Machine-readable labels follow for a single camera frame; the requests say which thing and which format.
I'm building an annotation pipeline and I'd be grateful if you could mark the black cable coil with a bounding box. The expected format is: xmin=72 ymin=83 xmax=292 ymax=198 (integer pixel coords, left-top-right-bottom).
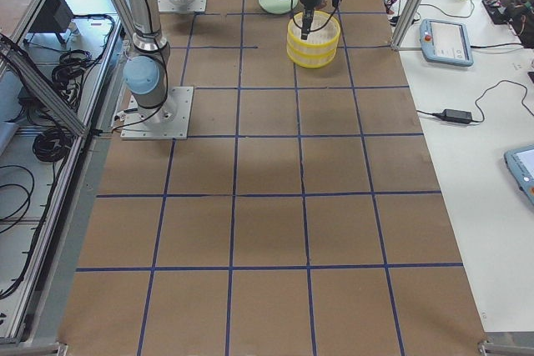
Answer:
xmin=32 ymin=127 xmax=73 ymax=164

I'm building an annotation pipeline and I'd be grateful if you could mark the light green plate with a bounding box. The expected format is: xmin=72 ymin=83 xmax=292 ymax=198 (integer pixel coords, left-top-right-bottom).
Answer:
xmin=258 ymin=0 xmax=298 ymax=15

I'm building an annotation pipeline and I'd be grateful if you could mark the black power adapter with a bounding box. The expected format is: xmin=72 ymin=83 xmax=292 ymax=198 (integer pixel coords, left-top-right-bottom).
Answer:
xmin=441 ymin=108 xmax=473 ymax=124

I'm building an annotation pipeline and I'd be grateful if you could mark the teach pendant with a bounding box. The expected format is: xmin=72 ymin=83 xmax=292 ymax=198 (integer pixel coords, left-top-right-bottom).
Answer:
xmin=504 ymin=145 xmax=534 ymax=203
xmin=420 ymin=19 xmax=474 ymax=67

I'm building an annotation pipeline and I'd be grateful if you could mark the brown paper table mat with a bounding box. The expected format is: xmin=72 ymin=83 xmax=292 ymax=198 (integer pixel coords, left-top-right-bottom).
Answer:
xmin=58 ymin=0 xmax=484 ymax=355

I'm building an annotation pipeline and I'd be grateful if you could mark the teach pendant near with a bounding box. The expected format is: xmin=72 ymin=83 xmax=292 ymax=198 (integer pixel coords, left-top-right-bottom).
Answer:
xmin=504 ymin=145 xmax=534 ymax=203

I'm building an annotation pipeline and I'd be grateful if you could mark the yellow steamer basket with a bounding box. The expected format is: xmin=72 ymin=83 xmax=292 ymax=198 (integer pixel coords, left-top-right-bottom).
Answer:
xmin=286 ymin=11 xmax=341 ymax=55
xmin=286 ymin=44 xmax=337 ymax=68

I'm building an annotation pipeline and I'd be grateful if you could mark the teach pendant far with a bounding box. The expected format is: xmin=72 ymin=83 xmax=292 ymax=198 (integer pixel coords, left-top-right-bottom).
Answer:
xmin=420 ymin=19 xmax=474 ymax=67

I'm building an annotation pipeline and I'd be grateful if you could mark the black electronics box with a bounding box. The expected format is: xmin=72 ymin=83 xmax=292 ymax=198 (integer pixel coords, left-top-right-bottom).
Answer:
xmin=28 ymin=0 xmax=74 ymax=44

